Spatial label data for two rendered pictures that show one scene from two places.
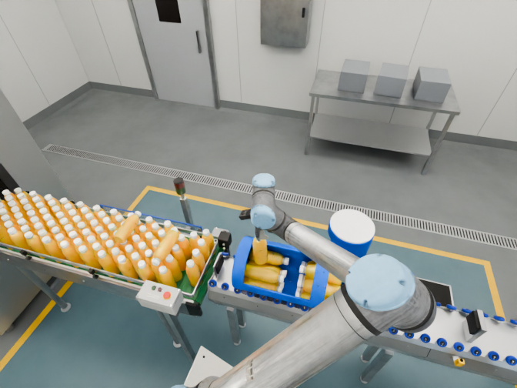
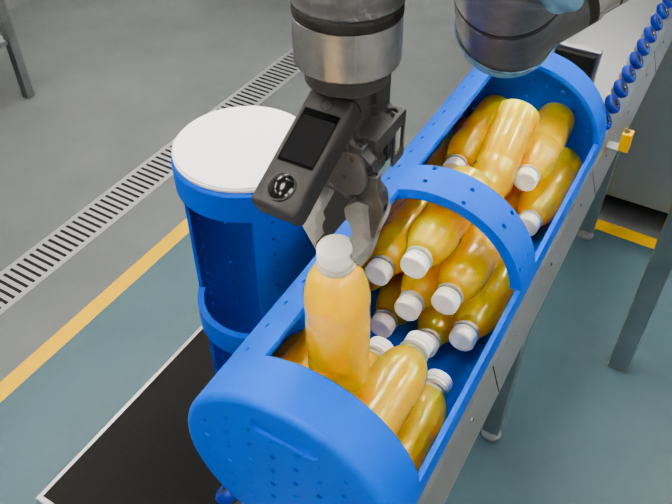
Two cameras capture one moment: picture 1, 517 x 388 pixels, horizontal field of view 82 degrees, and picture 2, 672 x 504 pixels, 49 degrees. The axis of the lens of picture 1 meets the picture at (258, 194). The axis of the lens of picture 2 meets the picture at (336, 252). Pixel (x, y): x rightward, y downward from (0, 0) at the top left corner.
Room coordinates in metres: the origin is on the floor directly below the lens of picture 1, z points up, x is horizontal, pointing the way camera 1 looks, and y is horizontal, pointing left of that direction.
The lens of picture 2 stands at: (0.74, 0.52, 1.88)
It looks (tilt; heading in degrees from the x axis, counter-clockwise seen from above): 44 degrees down; 283
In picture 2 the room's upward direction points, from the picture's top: straight up
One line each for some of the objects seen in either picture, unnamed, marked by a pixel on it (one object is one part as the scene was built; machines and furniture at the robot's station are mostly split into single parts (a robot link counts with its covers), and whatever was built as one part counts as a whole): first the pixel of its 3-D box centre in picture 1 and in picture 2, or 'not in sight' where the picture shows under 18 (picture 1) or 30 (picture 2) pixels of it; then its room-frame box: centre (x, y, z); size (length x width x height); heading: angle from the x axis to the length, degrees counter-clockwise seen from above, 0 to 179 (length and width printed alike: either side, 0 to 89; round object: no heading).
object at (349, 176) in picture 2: not in sight; (350, 119); (0.86, -0.03, 1.51); 0.09 x 0.08 x 0.12; 74
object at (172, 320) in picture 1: (181, 336); not in sight; (0.72, 0.52, 0.50); 0.04 x 0.04 x 1.00; 74
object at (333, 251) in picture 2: not in sight; (335, 255); (0.86, 0.00, 1.36); 0.04 x 0.04 x 0.02
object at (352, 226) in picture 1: (351, 225); (244, 146); (1.19, -0.59, 1.03); 0.28 x 0.28 x 0.01
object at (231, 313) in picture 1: (234, 326); not in sight; (0.85, 0.19, 0.31); 0.06 x 0.06 x 0.63; 74
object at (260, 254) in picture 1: (259, 248); (337, 319); (0.86, 0.00, 1.26); 0.07 x 0.07 x 0.19
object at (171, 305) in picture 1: (160, 297); not in sight; (0.72, 0.52, 1.05); 0.20 x 0.10 x 0.10; 74
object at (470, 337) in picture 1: (471, 326); (570, 78); (0.56, -1.04, 1.00); 0.10 x 0.04 x 0.15; 164
